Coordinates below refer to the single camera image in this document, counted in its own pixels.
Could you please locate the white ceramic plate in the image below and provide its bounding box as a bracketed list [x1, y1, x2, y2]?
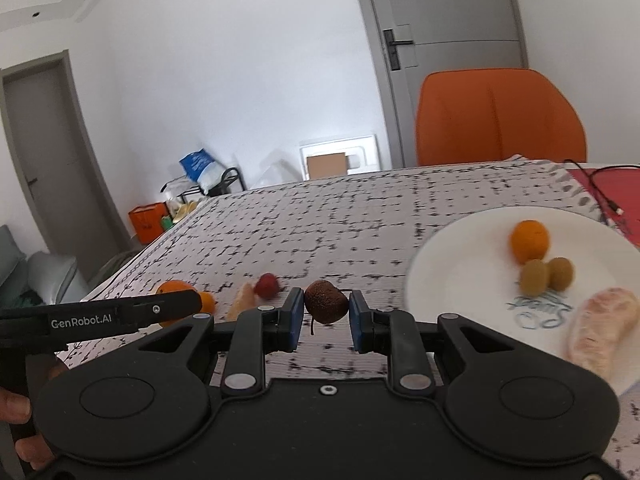
[403, 206, 640, 399]

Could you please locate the blue white plastic bag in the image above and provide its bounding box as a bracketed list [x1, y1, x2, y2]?
[179, 148, 226, 194]

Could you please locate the brown cardboard piece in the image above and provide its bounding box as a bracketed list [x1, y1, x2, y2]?
[307, 153, 348, 180]

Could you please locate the white foam packaging frame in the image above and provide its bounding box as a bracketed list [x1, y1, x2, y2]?
[299, 134, 381, 180]

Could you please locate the black usb cable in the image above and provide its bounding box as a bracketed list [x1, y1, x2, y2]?
[563, 158, 640, 233]

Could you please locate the large orange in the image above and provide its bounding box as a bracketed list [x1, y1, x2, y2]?
[509, 219, 550, 264]

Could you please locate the large pomelo segment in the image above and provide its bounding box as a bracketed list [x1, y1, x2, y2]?
[567, 287, 639, 379]

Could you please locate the small pomelo segment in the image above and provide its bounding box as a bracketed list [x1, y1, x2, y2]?
[224, 282, 256, 322]

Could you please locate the orange red cartoon mat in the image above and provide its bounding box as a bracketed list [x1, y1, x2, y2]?
[564, 159, 639, 247]

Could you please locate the black wire rack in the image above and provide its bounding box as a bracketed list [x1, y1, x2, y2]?
[160, 167, 247, 203]

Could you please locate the green brown kiwi fruit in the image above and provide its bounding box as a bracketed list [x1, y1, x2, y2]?
[518, 259, 549, 297]

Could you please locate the grey side door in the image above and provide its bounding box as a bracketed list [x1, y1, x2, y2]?
[1, 51, 130, 281]

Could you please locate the person's left hand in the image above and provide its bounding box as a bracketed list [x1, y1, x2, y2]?
[0, 356, 68, 470]

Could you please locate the black white patterned tablecloth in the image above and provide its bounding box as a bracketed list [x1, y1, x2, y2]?
[54, 154, 640, 480]

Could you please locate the black door handle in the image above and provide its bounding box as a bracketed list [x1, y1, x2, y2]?
[383, 29, 414, 72]

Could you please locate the orange chair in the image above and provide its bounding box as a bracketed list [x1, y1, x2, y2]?
[416, 68, 588, 166]

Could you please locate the small kumquat orange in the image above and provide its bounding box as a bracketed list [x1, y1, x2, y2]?
[198, 292, 217, 315]

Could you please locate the grey sofa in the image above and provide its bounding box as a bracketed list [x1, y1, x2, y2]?
[1, 226, 89, 310]

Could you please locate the orange paper bag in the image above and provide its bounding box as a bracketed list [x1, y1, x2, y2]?
[128, 203, 169, 245]

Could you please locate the dark red lychee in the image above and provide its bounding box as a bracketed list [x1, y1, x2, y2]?
[304, 280, 349, 325]

